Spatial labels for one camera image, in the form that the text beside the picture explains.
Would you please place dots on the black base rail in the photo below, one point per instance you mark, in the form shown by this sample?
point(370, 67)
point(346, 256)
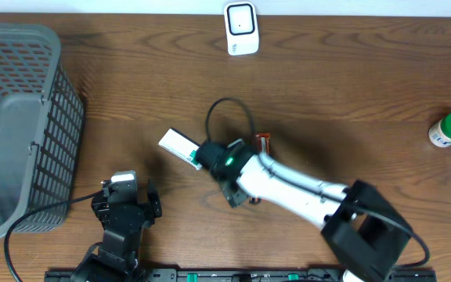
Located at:
point(328, 275)

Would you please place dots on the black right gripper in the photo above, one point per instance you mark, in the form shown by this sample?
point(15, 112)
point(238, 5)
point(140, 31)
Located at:
point(234, 201)

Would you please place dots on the green lid jar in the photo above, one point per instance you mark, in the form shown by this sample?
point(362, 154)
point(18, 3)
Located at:
point(440, 132)

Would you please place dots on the white green box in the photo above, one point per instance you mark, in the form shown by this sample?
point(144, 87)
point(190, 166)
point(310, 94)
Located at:
point(181, 146)

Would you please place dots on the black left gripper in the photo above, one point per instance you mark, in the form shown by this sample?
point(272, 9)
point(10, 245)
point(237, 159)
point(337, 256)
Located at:
point(102, 207)

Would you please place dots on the grey plastic basket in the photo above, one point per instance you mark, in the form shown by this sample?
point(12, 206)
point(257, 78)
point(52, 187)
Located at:
point(41, 122)

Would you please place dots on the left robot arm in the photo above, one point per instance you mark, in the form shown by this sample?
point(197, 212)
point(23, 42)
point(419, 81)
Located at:
point(114, 258)

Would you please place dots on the white barcode scanner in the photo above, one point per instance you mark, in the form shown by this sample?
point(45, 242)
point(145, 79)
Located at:
point(241, 27)

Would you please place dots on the orange chocolate bar wrapper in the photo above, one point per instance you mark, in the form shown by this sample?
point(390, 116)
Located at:
point(262, 140)

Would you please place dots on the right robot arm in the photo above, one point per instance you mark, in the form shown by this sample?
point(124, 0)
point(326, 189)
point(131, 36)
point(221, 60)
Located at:
point(364, 231)

